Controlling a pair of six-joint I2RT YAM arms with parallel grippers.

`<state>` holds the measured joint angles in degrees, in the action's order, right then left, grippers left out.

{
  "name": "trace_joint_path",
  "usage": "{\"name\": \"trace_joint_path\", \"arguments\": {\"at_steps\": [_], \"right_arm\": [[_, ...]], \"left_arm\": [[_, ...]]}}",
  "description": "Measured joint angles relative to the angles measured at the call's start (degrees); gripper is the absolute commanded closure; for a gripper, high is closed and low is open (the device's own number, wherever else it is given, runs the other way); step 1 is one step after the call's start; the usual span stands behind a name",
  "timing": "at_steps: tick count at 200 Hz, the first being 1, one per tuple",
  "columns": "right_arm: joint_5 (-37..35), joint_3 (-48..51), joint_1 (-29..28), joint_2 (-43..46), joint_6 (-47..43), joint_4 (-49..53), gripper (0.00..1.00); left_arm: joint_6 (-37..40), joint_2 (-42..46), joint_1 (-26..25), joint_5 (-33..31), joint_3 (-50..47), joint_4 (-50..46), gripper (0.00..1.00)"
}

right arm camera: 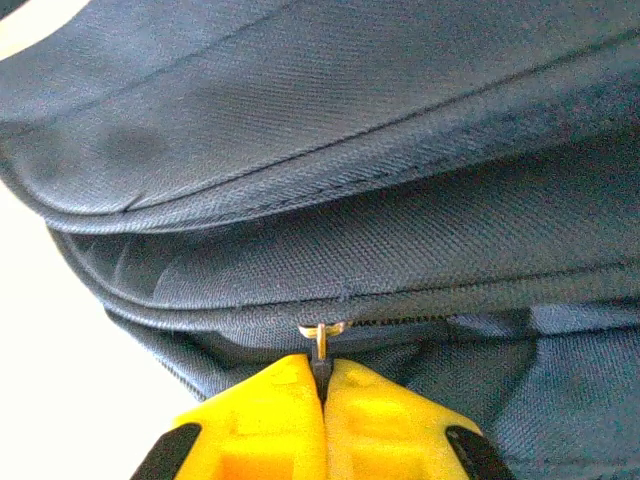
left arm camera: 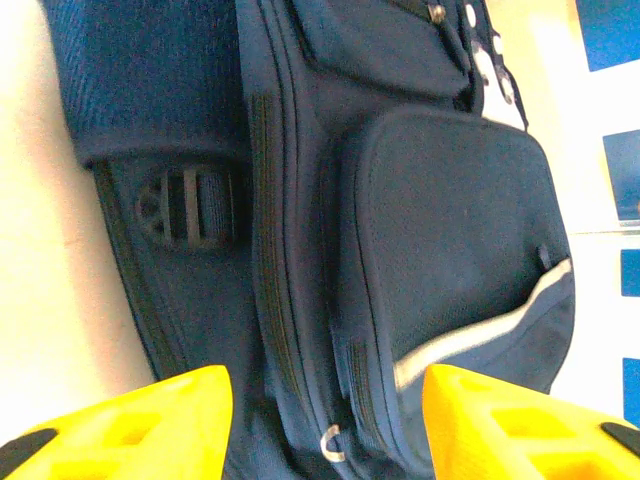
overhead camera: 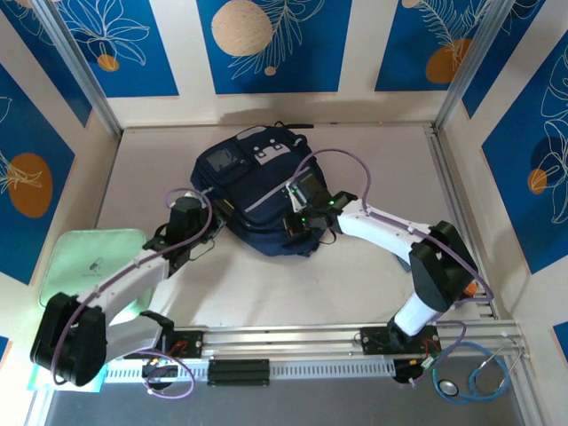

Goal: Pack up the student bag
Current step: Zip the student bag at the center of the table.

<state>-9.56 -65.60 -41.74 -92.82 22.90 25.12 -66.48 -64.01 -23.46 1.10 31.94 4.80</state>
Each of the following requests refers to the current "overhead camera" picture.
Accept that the mint green case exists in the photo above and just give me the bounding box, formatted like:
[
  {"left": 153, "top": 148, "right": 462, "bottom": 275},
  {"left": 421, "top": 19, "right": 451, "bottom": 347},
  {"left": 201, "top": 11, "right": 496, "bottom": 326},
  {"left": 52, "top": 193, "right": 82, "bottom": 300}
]
[{"left": 37, "top": 227, "right": 156, "bottom": 321}]

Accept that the blue stethoscope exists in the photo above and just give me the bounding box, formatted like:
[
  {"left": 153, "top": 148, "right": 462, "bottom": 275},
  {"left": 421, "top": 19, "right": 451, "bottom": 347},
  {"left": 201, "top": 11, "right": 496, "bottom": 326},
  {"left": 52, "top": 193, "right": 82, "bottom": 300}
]
[{"left": 431, "top": 340, "right": 527, "bottom": 406}]

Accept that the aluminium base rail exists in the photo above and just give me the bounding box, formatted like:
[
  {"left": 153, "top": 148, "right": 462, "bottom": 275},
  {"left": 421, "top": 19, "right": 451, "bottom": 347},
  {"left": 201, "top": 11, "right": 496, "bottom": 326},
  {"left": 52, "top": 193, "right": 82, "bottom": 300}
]
[{"left": 43, "top": 321, "right": 532, "bottom": 361}]

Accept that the navy blue backpack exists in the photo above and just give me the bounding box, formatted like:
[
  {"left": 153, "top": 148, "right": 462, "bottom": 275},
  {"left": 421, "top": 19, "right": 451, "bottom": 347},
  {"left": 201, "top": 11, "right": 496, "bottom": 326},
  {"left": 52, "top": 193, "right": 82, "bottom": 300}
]
[{"left": 190, "top": 120, "right": 332, "bottom": 258}]

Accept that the white slotted cable duct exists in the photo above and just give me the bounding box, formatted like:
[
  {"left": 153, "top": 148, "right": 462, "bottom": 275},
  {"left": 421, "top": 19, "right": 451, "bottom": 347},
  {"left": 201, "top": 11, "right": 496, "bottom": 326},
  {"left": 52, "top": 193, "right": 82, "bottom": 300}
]
[{"left": 104, "top": 358, "right": 397, "bottom": 382}]

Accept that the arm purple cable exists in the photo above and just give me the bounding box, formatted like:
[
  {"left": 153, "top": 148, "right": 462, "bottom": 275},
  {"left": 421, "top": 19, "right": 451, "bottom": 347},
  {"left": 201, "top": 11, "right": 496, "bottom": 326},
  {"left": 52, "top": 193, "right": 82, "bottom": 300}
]
[
  {"left": 292, "top": 148, "right": 493, "bottom": 390},
  {"left": 51, "top": 188, "right": 214, "bottom": 399}
]

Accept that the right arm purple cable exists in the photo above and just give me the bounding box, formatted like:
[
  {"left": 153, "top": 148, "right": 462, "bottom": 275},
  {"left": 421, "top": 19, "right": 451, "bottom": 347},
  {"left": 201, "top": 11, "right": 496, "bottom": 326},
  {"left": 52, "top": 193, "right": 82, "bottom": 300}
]
[{"left": 292, "top": 148, "right": 493, "bottom": 390}]

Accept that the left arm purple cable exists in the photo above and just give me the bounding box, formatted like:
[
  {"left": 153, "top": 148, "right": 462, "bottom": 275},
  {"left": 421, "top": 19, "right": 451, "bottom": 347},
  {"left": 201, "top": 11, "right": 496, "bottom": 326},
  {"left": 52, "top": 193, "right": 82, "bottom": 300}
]
[{"left": 51, "top": 188, "right": 214, "bottom": 399}]

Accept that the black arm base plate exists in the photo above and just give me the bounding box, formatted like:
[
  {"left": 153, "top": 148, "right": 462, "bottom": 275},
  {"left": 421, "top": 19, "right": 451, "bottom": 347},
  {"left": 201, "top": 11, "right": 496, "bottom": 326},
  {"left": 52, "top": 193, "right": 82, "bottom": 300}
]
[
  {"left": 170, "top": 327, "right": 204, "bottom": 359},
  {"left": 359, "top": 326, "right": 441, "bottom": 356}
]

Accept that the aluminium side rail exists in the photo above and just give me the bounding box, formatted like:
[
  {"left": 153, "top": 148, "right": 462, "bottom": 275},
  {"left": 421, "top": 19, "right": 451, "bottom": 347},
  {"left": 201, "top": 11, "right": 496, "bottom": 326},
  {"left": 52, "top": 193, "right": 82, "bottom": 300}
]
[{"left": 425, "top": 126, "right": 496, "bottom": 319}]

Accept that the wet wipes pack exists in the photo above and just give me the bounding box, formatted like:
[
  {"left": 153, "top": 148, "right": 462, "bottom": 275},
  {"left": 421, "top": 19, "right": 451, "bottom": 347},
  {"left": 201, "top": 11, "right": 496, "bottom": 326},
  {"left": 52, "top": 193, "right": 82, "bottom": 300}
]
[{"left": 26, "top": 361, "right": 107, "bottom": 395}]

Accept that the black ribbed block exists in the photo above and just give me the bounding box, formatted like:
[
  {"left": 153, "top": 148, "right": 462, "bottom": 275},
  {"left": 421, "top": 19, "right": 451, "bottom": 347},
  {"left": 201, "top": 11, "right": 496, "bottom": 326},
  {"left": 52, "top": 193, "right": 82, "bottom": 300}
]
[{"left": 207, "top": 358, "right": 271, "bottom": 387}]

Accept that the aluminium frame post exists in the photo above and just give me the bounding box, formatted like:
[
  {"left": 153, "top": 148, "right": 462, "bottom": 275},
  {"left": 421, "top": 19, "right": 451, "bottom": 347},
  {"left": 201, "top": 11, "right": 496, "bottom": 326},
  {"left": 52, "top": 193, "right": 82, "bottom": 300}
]
[
  {"left": 434, "top": 0, "right": 518, "bottom": 132},
  {"left": 33, "top": 0, "right": 123, "bottom": 137}
]

